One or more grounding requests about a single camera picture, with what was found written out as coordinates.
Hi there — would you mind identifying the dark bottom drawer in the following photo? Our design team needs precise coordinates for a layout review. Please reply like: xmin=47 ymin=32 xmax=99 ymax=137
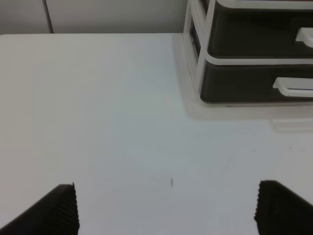
xmin=200 ymin=62 xmax=313 ymax=103

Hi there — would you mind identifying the dark drawer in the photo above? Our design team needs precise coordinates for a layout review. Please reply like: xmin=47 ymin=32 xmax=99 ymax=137
xmin=200 ymin=62 xmax=313 ymax=103
xmin=208 ymin=3 xmax=313 ymax=59

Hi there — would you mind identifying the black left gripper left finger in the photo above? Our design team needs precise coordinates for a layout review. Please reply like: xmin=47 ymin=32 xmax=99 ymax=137
xmin=0 ymin=184 xmax=80 ymax=235

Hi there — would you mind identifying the dark middle drawer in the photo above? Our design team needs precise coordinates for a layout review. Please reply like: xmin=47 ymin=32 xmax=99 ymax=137
xmin=208 ymin=3 xmax=313 ymax=59

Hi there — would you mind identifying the white drawer cabinet frame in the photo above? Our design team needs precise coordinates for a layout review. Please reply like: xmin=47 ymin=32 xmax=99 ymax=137
xmin=183 ymin=0 xmax=313 ymax=106

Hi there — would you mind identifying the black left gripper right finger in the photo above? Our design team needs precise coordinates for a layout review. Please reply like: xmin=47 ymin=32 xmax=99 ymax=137
xmin=254 ymin=180 xmax=313 ymax=235

